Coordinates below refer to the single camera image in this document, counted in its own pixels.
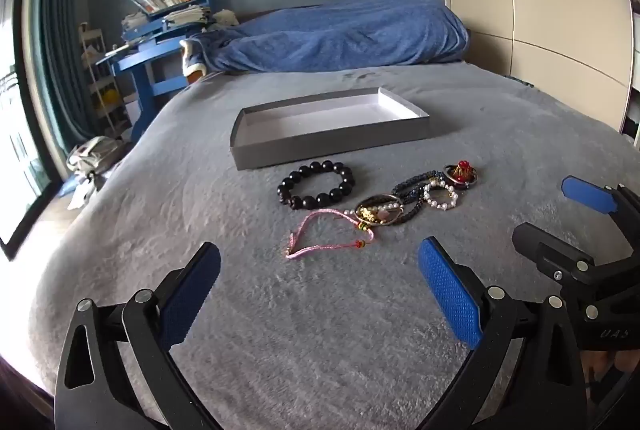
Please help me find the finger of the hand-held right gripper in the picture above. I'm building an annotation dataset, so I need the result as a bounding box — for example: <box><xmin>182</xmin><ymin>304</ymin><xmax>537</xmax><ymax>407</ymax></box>
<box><xmin>561</xmin><ymin>175</ymin><xmax>640</xmax><ymax>261</ymax></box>
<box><xmin>511</xmin><ymin>222</ymin><xmax>601</xmax><ymax>291</ymax></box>

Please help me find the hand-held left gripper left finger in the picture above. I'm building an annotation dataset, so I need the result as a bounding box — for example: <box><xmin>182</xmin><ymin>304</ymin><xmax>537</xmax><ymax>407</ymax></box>
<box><xmin>54</xmin><ymin>241</ymin><xmax>223</xmax><ymax>430</ymax></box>

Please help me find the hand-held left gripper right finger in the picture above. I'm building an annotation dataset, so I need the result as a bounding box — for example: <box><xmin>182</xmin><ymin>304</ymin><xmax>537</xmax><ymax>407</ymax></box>
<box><xmin>418</xmin><ymin>237</ymin><xmax>588</xmax><ymax>430</ymax></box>

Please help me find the black hair tie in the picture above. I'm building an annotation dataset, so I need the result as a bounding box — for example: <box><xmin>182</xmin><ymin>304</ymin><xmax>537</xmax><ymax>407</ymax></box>
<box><xmin>385</xmin><ymin>200</ymin><xmax>427</xmax><ymax>227</ymax></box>

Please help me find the white pearl bracelet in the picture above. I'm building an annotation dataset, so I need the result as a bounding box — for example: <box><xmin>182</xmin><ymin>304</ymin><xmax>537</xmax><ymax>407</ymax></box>
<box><xmin>422</xmin><ymin>184</ymin><xmax>460</xmax><ymax>212</ymax></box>

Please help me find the red bead ornament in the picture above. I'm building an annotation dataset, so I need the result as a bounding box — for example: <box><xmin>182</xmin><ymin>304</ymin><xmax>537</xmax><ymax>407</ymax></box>
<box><xmin>444</xmin><ymin>161</ymin><xmax>479</xmax><ymax>189</ymax></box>

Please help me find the gold charm bracelet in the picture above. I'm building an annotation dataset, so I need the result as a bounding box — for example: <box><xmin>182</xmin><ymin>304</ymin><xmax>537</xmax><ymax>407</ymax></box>
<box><xmin>344</xmin><ymin>202</ymin><xmax>403</xmax><ymax>228</ymax></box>

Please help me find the dark blue beaded bracelet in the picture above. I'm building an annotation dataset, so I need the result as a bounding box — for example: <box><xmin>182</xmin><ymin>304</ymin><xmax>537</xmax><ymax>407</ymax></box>
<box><xmin>391</xmin><ymin>170</ymin><xmax>447</xmax><ymax>205</ymax></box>

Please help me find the thin silver bangle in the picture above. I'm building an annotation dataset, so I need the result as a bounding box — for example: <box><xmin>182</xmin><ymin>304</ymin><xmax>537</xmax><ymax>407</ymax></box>
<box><xmin>356</xmin><ymin>193</ymin><xmax>404</xmax><ymax>227</ymax></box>

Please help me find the pink cord bracelet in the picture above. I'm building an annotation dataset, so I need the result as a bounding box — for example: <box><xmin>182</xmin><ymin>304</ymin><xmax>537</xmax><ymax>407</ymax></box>
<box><xmin>285</xmin><ymin>209</ymin><xmax>375</xmax><ymax>259</ymax></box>

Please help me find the black bead bracelet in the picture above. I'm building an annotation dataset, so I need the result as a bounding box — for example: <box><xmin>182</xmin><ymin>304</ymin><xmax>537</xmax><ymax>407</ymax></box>
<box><xmin>276</xmin><ymin>161</ymin><xmax>357</xmax><ymax>212</ymax></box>

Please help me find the grey cardboard box tray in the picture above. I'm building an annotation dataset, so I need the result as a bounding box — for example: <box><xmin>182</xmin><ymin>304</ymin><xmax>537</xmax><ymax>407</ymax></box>
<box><xmin>230</xmin><ymin>87</ymin><xmax>431</xmax><ymax>171</ymax></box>

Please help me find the person's right hand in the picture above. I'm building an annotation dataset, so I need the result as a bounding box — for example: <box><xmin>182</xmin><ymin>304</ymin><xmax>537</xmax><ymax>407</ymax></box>
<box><xmin>582</xmin><ymin>350</ymin><xmax>640</xmax><ymax>411</ymax></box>

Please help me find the grey bag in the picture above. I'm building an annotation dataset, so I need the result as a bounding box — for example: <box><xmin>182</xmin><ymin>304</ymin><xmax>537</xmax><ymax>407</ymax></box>
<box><xmin>65</xmin><ymin>136</ymin><xmax>128</xmax><ymax>175</ymax></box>

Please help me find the blue desk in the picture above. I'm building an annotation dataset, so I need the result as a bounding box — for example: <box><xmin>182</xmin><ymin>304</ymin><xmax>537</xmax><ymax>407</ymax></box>
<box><xmin>95</xmin><ymin>0</ymin><xmax>211</xmax><ymax>141</ymax></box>

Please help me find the blue fleece-lined garment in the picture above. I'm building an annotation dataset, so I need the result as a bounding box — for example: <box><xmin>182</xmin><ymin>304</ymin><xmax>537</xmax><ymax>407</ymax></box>
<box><xmin>180</xmin><ymin>37</ymin><xmax>208</xmax><ymax>83</ymax></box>

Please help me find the white shelf rack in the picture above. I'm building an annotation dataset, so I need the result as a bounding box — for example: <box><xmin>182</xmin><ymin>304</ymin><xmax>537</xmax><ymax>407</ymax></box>
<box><xmin>77</xmin><ymin>22</ymin><xmax>133</xmax><ymax>141</ymax></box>

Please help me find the black-framed window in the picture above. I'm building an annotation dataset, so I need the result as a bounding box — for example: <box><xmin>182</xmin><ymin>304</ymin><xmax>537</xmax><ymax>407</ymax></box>
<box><xmin>0</xmin><ymin>0</ymin><xmax>56</xmax><ymax>261</ymax></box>

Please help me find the stack of papers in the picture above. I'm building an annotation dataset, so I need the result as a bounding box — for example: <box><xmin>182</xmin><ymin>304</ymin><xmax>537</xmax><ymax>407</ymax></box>
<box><xmin>120</xmin><ymin>7</ymin><xmax>216</xmax><ymax>33</ymax></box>

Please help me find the white plush toy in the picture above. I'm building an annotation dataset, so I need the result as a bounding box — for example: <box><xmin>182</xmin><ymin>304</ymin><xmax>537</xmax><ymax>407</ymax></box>
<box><xmin>212</xmin><ymin>8</ymin><xmax>241</xmax><ymax>28</ymax></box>

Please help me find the blue fleece blanket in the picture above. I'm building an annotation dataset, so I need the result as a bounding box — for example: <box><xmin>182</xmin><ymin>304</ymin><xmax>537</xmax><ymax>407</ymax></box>
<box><xmin>182</xmin><ymin>0</ymin><xmax>471</xmax><ymax>74</ymax></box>

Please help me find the teal curtain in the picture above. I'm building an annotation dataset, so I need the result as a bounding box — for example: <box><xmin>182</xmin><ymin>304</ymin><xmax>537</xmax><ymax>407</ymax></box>
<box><xmin>22</xmin><ymin>0</ymin><xmax>101</xmax><ymax>161</ymax></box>

